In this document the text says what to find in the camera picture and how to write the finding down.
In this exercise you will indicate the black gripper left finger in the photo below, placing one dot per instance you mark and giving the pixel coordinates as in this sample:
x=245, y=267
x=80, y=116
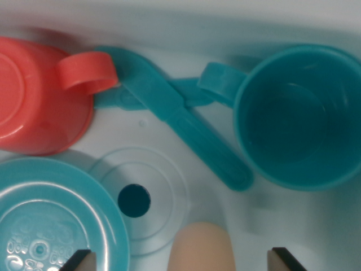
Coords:
x=81, y=262

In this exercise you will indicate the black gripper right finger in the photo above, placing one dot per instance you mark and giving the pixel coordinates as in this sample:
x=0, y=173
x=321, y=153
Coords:
x=283, y=261

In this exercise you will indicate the cream detergent bottle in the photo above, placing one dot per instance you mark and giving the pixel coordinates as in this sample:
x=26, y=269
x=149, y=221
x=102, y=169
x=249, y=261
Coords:
x=200, y=248

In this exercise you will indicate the light blue toy sink unit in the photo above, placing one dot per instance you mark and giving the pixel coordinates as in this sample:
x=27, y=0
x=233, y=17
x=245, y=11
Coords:
x=197, y=28

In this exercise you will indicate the teal toy bowl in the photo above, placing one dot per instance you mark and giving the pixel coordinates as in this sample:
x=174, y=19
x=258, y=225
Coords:
x=56, y=203

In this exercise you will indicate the teal toy knife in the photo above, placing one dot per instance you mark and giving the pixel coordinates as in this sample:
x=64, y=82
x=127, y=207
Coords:
x=197, y=132

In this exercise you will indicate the red toy cup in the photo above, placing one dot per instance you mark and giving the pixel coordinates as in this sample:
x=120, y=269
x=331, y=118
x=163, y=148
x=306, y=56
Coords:
x=34, y=107

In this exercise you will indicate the teal toy fork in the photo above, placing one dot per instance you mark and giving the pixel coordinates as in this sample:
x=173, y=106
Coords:
x=183, y=86

